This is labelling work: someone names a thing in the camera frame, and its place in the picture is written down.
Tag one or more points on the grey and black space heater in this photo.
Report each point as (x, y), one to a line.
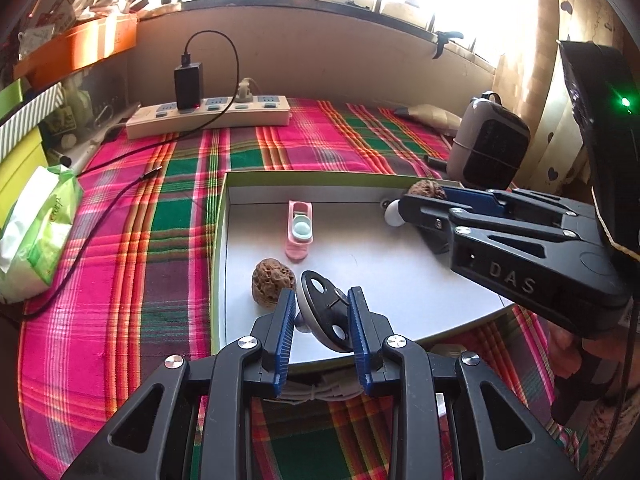
(492, 145)

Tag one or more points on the white ball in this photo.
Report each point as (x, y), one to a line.
(392, 214)

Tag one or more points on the heart print curtain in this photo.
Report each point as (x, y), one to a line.
(555, 35)

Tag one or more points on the brown walnut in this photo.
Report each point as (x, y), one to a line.
(425, 190)
(272, 282)

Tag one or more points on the clear plastic container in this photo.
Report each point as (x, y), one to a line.
(85, 105)

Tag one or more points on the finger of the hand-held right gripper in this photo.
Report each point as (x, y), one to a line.
(472, 199)
(430, 215)

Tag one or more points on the beige power strip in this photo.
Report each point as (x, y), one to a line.
(240, 117)

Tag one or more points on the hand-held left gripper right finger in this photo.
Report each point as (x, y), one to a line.
(357, 340)

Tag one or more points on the green box lid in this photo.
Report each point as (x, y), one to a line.
(10, 100)

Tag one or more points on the orange box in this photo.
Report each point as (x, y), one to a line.
(85, 47)

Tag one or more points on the black oval disc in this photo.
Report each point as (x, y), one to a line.
(322, 310)

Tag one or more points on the black charger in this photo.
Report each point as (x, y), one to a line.
(188, 85)

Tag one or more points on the green cardboard box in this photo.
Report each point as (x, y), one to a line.
(360, 260)

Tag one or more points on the green wet wipes packet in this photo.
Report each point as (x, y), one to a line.
(40, 235)

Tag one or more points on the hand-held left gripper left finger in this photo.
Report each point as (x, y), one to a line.
(285, 340)

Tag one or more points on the white plug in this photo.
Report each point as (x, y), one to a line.
(246, 91)

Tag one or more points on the striped gift box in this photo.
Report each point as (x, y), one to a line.
(30, 120)

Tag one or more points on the plaid tablecloth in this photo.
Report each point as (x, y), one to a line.
(150, 260)

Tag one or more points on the beige pouch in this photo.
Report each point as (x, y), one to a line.
(432, 117)

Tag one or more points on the black window latch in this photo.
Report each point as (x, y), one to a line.
(442, 40)

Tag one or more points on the pink clip with blue lens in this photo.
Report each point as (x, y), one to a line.
(300, 232)

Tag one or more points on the person's right hand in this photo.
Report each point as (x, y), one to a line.
(565, 352)

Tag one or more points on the person's right forearm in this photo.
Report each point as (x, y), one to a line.
(620, 440)

